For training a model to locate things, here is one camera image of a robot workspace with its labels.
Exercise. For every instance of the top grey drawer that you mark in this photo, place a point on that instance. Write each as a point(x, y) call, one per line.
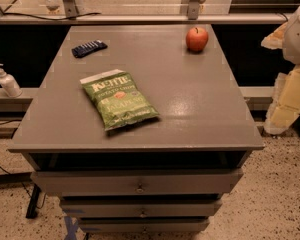
point(137, 182)

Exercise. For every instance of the dark blue snack bag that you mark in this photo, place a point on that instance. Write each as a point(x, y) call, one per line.
point(88, 48)

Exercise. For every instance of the bottom grey drawer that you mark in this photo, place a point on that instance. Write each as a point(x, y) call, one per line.
point(192, 224)

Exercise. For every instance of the middle grey drawer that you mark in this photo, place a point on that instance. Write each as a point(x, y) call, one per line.
point(143, 208)

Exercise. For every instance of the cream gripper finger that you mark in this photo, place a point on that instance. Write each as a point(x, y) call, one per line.
point(285, 107)
point(275, 39)

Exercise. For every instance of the grey drawer cabinet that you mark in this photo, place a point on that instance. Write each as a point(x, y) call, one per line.
point(134, 133)

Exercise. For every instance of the green jalapeno chip bag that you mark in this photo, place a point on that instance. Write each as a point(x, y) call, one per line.
point(117, 99)

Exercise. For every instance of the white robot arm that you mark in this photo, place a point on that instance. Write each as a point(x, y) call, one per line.
point(291, 42)

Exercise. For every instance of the grey drawer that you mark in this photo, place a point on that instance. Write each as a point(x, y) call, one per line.
point(143, 208)
point(192, 224)
point(137, 182)

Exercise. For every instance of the white pump dispenser bottle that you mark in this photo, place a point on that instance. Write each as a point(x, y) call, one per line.
point(9, 84)

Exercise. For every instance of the red apple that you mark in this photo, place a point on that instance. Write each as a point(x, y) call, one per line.
point(197, 39)

